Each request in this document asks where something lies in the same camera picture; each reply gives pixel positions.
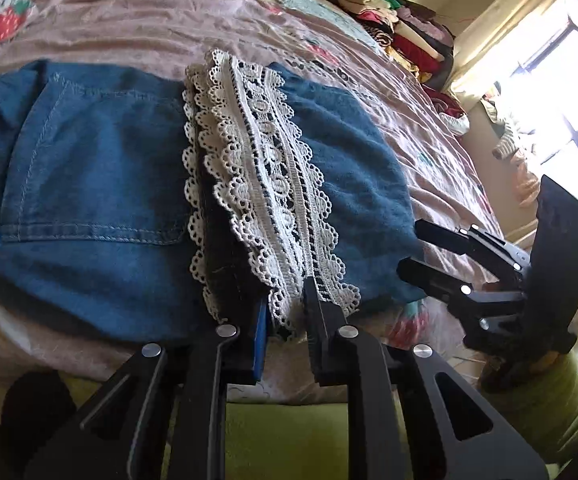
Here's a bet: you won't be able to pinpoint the pink strawberry printed bedsheet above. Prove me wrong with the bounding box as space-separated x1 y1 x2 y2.
0 0 520 403

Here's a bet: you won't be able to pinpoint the clothes on windowsill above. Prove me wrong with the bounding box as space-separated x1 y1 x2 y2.
483 94 540 207

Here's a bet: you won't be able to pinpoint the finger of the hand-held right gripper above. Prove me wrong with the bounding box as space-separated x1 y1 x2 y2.
415 219 532 282
396 257 526 322

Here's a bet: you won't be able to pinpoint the light blue cloth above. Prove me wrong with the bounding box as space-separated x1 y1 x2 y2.
269 0 386 52

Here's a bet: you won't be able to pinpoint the person's green clothing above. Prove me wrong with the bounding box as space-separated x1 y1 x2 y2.
59 375 356 480

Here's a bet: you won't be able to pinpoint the cream curtain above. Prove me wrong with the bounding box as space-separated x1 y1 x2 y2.
449 0 578 107

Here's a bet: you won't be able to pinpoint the blue denim pants lace hem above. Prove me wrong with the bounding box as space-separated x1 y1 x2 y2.
0 49 426 347

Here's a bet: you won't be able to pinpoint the pile of folded clothes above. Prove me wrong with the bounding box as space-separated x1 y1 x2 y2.
338 0 458 84

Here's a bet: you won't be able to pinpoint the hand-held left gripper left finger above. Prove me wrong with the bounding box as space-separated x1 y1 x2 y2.
24 260 271 480

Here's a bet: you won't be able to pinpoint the window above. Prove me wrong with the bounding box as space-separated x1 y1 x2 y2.
513 24 578 197

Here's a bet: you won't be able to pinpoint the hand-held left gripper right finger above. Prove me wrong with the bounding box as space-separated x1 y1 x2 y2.
302 277 550 480

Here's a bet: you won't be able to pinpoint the person's right forearm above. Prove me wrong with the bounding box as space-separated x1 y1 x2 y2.
516 352 578 463

